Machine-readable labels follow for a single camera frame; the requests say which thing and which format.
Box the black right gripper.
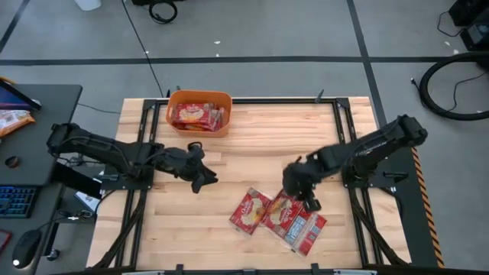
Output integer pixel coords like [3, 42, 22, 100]
[282, 152, 324, 213]

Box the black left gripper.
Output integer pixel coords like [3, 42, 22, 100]
[162, 147, 219, 194]

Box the red popcorn bag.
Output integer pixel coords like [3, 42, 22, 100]
[173, 122, 211, 133]
[209, 108, 225, 132]
[283, 211, 329, 257]
[171, 102, 213, 126]
[261, 189, 305, 238]
[228, 186, 273, 236]

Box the black box under arm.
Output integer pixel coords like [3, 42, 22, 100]
[51, 162, 102, 199]

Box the orange plastic basket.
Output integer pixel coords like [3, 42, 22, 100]
[165, 89, 233, 138]

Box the black plate with hazard stripe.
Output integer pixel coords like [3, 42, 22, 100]
[380, 133, 446, 268]

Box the white printed card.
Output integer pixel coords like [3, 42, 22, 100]
[74, 190, 101, 213]

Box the black desk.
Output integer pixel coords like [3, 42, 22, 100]
[0, 83, 83, 275]

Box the black equipment box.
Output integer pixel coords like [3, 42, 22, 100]
[131, 0, 186, 6]

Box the backlit keyboard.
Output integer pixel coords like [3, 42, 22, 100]
[0, 186, 39, 219]

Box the black computer mouse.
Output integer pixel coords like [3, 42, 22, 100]
[11, 228, 43, 270]

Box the orange snack bag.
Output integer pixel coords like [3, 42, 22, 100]
[0, 109, 36, 138]

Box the laptop screen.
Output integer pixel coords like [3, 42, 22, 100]
[0, 78, 42, 112]

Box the white bin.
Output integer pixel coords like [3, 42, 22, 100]
[74, 0, 102, 11]

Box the black equipment case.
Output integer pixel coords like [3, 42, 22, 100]
[460, 21, 489, 53]
[449, 0, 489, 28]

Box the black metal table frame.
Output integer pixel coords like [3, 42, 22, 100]
[86, 89, 412, 275]

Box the thin black floor cable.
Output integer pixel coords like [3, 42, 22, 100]
[77, 102, 121, 115]

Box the long black floor cable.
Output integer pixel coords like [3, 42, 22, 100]
[121, 0, 166, 99]

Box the large black hose loop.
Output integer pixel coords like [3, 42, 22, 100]
[418, 51, 489, 121]

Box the coiled black cable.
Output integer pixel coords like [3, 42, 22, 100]
[147, 0, 179, 25]

